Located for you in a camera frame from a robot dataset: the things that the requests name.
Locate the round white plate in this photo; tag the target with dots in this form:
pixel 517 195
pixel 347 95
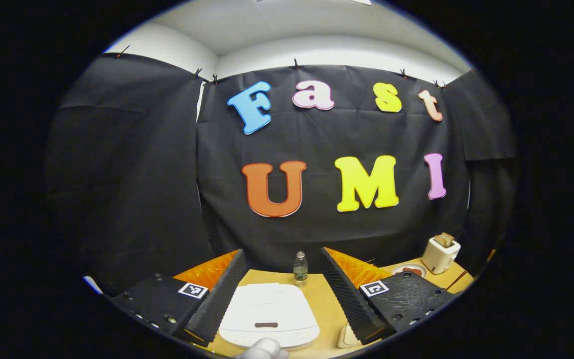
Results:
pixel 396 271

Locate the dark wooden spoon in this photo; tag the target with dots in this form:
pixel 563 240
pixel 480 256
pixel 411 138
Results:
pixel 457 280

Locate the toasted bread slice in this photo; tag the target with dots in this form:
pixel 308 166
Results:
pixel 440 241
pixel 449 238

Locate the brown meat piece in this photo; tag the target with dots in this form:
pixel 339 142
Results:
pixel 412 271

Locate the white rice cooker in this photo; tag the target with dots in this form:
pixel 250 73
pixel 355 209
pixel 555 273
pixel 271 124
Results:
pixel 267 311

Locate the clear plastic water bottle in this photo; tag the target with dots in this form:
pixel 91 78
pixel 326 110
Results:
pixel 300 271

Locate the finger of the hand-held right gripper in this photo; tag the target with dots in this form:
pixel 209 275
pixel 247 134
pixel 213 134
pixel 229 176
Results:
pixel 491 255

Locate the cream square tray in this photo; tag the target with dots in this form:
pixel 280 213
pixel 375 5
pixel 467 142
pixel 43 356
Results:
pixel 347 339

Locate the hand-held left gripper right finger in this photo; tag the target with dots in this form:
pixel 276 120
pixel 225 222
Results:
pixel 347 299

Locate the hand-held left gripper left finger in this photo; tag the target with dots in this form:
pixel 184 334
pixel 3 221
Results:
pixel 219 299

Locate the white toaster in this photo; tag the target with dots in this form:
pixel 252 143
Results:
pixel 439 257

